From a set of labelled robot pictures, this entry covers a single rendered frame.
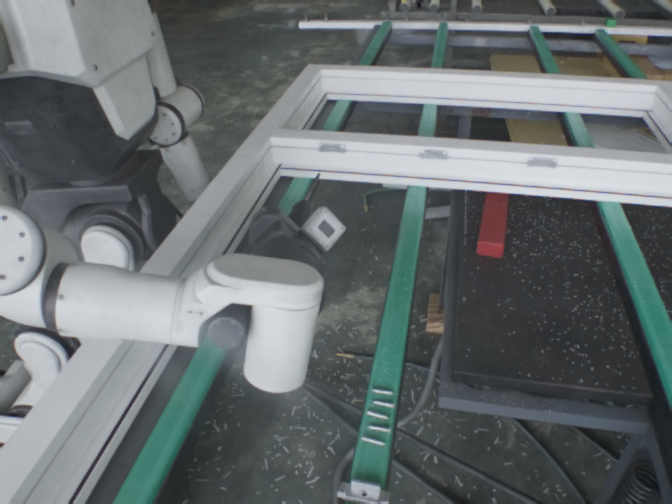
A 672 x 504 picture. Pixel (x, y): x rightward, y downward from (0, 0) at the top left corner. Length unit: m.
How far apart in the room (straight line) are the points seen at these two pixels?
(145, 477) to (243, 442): 1.06
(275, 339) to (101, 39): 0.46
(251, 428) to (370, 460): 1.12
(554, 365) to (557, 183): 0.34
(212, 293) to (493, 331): 0.72
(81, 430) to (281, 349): 0.22
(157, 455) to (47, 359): 0.62
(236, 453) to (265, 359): 1.11
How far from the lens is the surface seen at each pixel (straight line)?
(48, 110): 0.76
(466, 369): 1.00
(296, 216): 0.74
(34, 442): 0.56
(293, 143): 0.99
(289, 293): 0.46
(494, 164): 0.96
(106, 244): 0.89
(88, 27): 0.74
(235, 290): 0.46
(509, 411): 1.01
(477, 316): 1.10
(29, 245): 0.49
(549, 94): 1.37
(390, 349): 0.64
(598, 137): 1.85
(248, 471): 1.57
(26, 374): 1.61
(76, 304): 0.50
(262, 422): 1.65
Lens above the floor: 1.34
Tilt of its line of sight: 37 degrees down
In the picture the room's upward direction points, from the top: 2 degrees counter-clockwise
